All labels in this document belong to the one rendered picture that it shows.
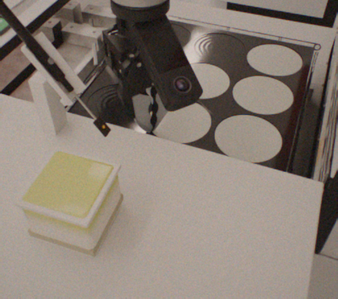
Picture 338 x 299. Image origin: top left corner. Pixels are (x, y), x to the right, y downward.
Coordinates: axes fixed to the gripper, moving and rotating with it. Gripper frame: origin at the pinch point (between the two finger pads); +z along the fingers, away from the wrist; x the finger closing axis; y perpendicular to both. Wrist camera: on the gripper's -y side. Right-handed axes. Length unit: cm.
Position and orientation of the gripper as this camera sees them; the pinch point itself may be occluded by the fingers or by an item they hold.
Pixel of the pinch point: (152, 127)
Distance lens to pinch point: 61.9
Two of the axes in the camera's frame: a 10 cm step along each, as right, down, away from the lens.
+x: -8.7, 3.4, -3.5
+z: 0.0, 7.1, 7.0
